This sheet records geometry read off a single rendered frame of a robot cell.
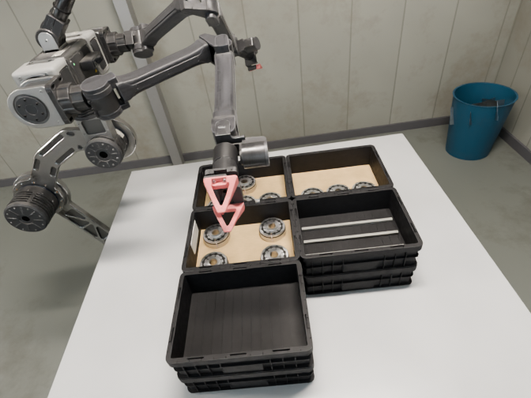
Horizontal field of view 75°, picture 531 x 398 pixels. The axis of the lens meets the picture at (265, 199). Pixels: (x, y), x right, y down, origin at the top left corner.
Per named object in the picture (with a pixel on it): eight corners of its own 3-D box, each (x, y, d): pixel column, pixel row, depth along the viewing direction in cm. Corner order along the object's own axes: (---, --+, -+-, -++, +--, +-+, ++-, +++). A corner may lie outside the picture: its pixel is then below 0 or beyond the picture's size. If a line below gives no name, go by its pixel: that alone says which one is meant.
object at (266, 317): (177, 381, 99) (165, 365, 92) (190, 292, 122) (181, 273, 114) (314, 369, 97) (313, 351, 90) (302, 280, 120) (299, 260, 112)
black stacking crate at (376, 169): (294, 219, 142) (291, 199, 135) (288, 175, 164) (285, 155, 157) (390, 208, 140) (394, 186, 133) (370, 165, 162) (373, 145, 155)
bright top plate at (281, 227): (258, 238, 131) (258, 237, 130) (260, 219, 138) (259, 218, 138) (284, 236, 130) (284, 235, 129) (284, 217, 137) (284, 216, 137)
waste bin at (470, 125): (511, 163, 272) (539, 99, 236) (454, 170, 274) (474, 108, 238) (480, 133, 307) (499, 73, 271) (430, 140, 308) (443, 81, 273)
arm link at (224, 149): (216, 159, 82) (210, 140, 78) (244, 155, 82) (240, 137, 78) (215, 180, 78) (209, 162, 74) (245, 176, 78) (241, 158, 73)
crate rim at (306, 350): (167, 368, 93) (163, 364, 91) (182, 276, 115) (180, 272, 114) (314, 354, 91) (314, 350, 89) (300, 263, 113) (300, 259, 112)
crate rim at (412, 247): (300, 263, 113) (300, 259, 112) (291, 202, 136) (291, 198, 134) (423, 250, 111) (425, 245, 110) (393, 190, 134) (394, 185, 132)
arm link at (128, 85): (218, 54, 117) (211, 24, 109) (240, 69, 110) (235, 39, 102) (93, 112, 104) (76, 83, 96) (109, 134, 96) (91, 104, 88)
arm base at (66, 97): (75, 111, 108) (55, 74, 100) (100, 107, 107) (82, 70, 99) (65, 125, 101) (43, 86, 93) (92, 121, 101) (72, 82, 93)
